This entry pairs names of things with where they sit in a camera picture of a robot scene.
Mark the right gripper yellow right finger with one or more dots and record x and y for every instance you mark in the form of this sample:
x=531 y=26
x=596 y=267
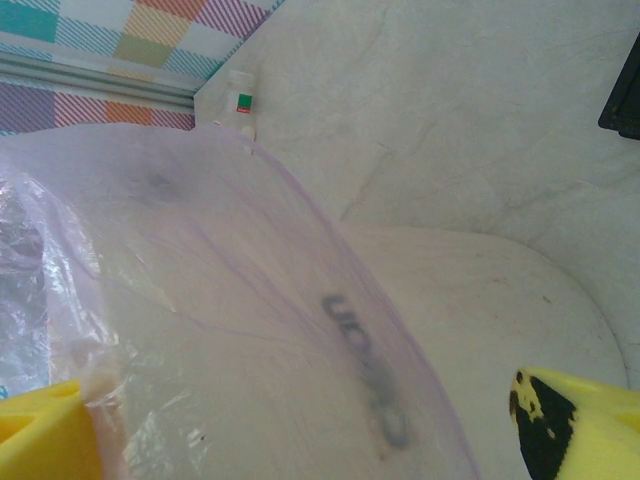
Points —
x=600 y=435

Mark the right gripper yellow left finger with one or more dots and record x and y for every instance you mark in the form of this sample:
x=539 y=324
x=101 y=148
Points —
x=40 y=440

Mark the cream plastic waste bin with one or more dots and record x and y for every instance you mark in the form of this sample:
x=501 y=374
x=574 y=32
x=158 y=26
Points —
x=500 y=325

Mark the purple translucent bin liner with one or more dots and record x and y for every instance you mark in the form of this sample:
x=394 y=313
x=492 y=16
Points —
x=200 y=250

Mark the clear bottle red green label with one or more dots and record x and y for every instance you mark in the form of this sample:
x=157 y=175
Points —
x=240 y=100

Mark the black grey chessboard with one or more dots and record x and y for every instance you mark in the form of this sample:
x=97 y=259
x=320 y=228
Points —
x=625 y=95

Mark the aluminium frame post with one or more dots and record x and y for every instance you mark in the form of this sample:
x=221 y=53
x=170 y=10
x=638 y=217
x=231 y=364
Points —
x=100 y=80

